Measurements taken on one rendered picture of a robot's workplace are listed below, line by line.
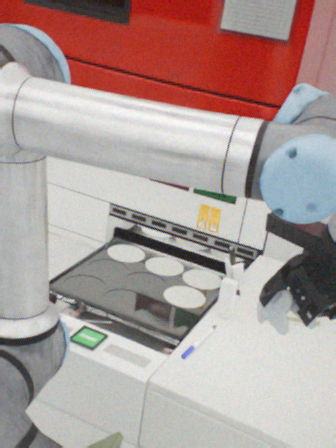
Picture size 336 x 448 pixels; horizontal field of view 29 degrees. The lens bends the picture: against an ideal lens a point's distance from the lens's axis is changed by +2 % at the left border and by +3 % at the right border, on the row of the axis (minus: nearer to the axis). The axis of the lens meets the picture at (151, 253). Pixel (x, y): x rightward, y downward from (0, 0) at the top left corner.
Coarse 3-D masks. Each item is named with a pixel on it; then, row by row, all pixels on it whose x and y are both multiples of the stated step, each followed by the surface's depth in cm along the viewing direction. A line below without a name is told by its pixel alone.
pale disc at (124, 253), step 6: (114, 246) 171; (120, 246) 172; (126, 246) 172; (132, 246) 173; (108, 252) 168; (114, 252) 168; (120, 252) 169; (126, 252) 169; (132, 252) 170; (138, 252) 170; (114, 258) 165; (120, 258) 166; (126, 258) 166; (132, 258) 166; (138, 258) 167
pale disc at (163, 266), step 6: (156, 258) 168; (162, 258) 169; (150, 264) 165; (156, 264) 165; (162, 264) 166; (168, 264) 166; (174, 264) 166; (180, 264) 167; (150, 270) 162; (156, 270) 162; (162, 270) 163; (168, 270) 163; (174, 270) 163; (180, 270) 164
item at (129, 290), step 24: (120, 240) 175; (96, 264) 161; (120, 264) 163; (144, 264) 164; (192, 264) 168; (72, 288) 149; (96, 288) 151; (120, 288) 152; (144, 288) 153; (216, 288) 157; (120, 312) 142; (144, 312) 144; (168, 312) 145; (192, 312) 146; (168, 336) 137
